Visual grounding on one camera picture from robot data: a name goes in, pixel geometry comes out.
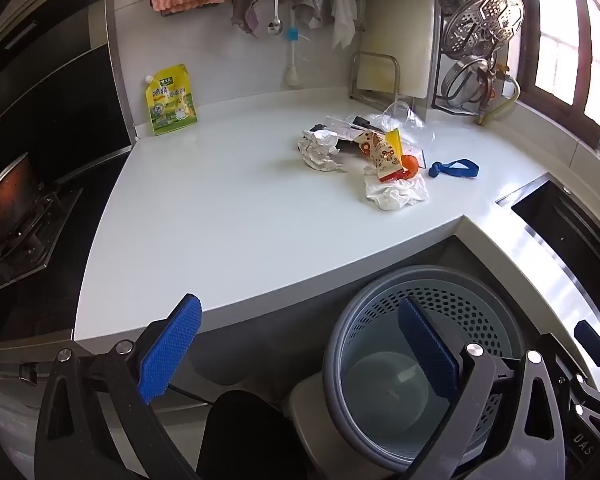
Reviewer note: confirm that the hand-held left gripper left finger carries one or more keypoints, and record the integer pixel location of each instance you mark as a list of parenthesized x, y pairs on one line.
[(170, 350)]

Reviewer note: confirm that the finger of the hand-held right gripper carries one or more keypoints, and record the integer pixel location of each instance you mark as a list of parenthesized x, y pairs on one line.
[(592, 342), (580, 377)]

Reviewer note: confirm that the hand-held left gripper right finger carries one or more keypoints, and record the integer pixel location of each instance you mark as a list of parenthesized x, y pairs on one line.
[(430, 350)]

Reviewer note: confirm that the grey perforated waste basket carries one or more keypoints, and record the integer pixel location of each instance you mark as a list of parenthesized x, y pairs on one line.
[(380, 385)]

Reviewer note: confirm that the white tissue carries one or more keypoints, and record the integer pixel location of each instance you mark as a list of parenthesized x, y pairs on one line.
[(395, 195), (320, 150)]

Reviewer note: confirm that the small orange round object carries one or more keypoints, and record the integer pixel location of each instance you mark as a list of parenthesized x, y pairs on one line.
[(410, 164)]

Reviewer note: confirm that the printed paper wrapper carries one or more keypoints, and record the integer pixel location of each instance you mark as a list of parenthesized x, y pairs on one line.
[(380, 155)]

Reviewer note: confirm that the clear plastic wrap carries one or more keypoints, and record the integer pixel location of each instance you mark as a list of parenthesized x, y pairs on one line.
[(416, 121)]

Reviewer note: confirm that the pink paper packet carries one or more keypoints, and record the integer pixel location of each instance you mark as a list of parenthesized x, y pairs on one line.
[(347, 135)]

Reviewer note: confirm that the clear plastic cup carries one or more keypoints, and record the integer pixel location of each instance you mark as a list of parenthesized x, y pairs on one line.
[(397, 112)]

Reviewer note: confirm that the person's black trouser leg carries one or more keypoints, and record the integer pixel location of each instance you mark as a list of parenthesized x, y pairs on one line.
[(245, 435)]

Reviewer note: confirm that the steel kitchen sink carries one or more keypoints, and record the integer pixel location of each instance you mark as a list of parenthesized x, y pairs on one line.
[(570, 230)]

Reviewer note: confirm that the beige plastic stool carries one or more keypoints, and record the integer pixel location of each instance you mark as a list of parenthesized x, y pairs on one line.
[(305, 410)]

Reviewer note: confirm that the black gas stove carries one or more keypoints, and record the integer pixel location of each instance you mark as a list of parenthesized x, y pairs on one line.
[(25, 255)]

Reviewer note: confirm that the dark wok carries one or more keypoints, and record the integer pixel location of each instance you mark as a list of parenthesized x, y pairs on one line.
[(5, 195)]

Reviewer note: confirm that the yellow seasoning pouch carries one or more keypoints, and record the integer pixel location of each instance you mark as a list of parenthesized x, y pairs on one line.
[(172, 102)]

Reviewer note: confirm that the glass pot lid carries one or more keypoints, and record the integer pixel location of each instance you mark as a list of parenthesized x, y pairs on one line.
[(462, 82)]

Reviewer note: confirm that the brass gas valve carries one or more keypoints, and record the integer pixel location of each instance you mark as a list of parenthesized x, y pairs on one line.
[(491, 85)]

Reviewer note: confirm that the metal cutting board rack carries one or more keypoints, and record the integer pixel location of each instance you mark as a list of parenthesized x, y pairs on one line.
[(395, 75)]

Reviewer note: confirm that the black lid rack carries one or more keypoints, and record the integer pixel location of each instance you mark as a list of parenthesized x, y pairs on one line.
[(437, 60)]

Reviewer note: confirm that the white cutting board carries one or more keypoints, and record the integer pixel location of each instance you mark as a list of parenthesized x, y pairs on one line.
[(400, 25)]

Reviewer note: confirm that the perforated metal steamer plate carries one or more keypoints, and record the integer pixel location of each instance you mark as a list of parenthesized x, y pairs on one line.
[(485, 20)]

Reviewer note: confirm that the blue white bottle brush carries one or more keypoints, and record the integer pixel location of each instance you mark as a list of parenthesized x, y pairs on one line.
[(292, 35)]

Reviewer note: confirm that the metal spoon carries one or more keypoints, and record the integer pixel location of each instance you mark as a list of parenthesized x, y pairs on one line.
[(275, 25)]

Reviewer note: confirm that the white dishcloth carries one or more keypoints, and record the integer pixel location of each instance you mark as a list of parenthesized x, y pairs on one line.
[(344, 17)]

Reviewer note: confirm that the brown window frame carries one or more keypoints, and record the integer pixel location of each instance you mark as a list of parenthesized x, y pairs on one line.
[(577, 40)]

